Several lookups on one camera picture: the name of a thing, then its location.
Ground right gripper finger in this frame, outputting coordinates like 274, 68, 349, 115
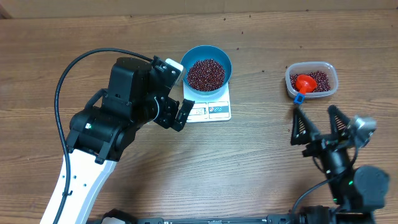
290, 107, 320, 146
328, 105, 351, 136

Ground red beans in bowl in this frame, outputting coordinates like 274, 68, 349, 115
187, 59, 226, 91

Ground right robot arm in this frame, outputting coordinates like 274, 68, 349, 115
289, 105, 390, 223

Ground white digital kitchen scale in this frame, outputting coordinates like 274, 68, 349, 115
183, 84, 232, 123

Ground blue bowl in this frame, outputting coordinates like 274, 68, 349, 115
180, 45, 233, 95

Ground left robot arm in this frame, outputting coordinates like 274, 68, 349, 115
41, 57, 194, 223

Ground clear plastic container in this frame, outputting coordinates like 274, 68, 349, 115
285, 62, 338, 99

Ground red measuring scoop blue handle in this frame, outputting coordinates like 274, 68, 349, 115
294, 75, 317, 105

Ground red beans in container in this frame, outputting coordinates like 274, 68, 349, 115
290, 70, 331, 93

